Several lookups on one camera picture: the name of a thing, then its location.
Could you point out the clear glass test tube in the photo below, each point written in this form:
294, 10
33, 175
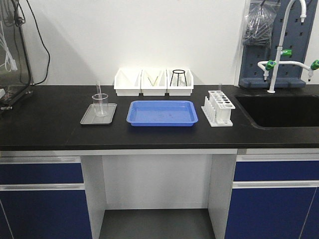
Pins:
100, 100

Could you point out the white test tube rack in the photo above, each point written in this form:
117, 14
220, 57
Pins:
217, 109

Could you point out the grey blue pegboard drying rack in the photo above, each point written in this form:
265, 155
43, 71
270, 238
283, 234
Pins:
296, 41

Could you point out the blue plastic tray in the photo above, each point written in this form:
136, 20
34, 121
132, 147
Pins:
162, 113

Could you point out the middle white storage bin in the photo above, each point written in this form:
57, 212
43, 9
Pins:
160, 88

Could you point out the white storage bin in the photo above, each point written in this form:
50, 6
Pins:
180, 90
128, 82
160, 88

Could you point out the right white storage bin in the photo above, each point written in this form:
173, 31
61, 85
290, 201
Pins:
180, 90

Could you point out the left white storage bin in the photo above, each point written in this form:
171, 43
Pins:
128, 82

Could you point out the clear glass beaker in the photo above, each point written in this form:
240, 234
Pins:
96, 104

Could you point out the black lab sink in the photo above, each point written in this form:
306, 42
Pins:
267, 111

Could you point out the white gooseneck lab faucet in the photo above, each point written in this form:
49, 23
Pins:
266, 66

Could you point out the right blue cabinet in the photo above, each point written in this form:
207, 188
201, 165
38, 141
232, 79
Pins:
274, 197

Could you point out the blue cabinet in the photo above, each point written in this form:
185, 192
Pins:
43, 198
274, 197

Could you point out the left blue cabinet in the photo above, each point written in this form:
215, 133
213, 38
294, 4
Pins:
43, 198

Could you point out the plastic bag of pegs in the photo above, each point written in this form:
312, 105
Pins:
260, 22

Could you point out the metal equipment box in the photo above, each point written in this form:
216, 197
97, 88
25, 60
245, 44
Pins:
15, 73

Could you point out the black wire tripod stand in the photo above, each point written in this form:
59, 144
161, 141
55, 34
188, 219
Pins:
178, 78

